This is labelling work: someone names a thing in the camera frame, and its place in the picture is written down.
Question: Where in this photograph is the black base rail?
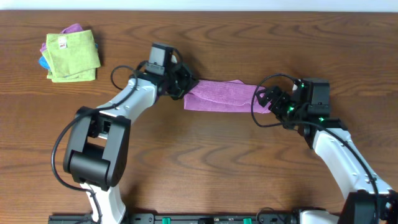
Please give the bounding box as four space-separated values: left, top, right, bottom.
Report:
48 213 364 224

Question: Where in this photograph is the purple microfiber cloth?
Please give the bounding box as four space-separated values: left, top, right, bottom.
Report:
183 80 256 113

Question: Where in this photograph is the blue folded cloth in stack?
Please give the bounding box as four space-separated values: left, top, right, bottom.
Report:
39 56 50 70

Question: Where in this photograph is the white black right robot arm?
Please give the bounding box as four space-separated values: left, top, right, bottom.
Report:
253 81 397 223

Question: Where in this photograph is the purple folded cloth in stack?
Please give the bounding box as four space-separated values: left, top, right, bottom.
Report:
40 23 83 52

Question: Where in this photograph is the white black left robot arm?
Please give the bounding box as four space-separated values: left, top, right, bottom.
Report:
53 61 198 223

